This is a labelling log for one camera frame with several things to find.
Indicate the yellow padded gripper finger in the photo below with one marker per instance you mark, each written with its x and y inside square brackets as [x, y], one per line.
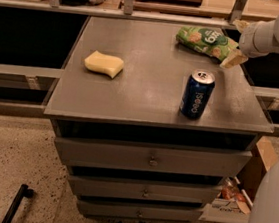
[235, 57]

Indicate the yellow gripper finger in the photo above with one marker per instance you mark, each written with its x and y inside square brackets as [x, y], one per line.
[240, 25]

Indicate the green rice chip bag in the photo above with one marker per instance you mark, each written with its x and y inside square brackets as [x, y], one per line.
[208, 41]

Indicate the yellow sponge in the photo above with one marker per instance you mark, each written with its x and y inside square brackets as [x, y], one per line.
[104, 64]

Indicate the blue pepsi can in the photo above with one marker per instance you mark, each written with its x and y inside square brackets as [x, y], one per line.
[197, 92]

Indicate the top grey drawer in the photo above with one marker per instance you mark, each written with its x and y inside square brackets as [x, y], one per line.
[151, 157]

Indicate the grey drawer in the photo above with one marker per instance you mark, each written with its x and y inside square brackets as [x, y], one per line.
[151, 157]
[138, 211]
[143, 190]

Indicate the grey drawer cabinet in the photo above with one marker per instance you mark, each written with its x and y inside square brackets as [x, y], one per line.
[141, 104]

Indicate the orange snack packet in box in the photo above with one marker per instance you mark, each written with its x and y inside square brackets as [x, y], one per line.
[230, 191]

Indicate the middle grey drawer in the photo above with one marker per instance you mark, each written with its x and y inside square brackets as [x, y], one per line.
[143, 190]

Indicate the cardboard box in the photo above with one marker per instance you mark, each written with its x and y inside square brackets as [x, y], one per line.
[228, 211]

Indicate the bottom grey drawer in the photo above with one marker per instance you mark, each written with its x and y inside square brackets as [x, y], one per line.
[138, 211]

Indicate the black bar on floor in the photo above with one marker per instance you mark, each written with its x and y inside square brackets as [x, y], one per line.
[23, 192]

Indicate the white stick with black handle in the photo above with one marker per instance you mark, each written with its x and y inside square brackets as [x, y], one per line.
[242, 192]

